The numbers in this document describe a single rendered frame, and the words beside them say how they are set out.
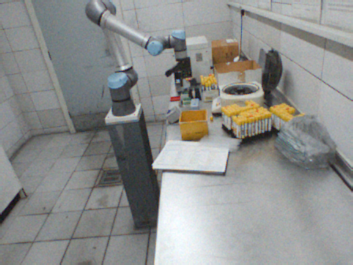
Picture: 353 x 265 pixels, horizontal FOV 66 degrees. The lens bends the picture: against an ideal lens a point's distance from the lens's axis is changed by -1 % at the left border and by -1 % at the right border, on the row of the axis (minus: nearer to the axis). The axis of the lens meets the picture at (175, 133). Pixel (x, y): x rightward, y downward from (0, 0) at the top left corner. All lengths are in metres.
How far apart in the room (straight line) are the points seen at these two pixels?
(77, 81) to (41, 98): 0.60
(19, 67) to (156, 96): 1.72
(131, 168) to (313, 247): 1.25
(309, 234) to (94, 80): 3.08
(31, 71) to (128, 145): 2.40
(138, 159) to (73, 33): 2.09
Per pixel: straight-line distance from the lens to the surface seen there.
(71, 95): 3.73
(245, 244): 0.86
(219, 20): 3.37
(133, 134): 1.70
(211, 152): 1.20
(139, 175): 1.86
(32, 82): 3.95
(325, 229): 0.93
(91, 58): 3.51
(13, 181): 2.86
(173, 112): 1.49
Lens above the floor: 1.54
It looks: 28 degrees down
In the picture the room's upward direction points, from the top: 9 degrees counter-clockwise
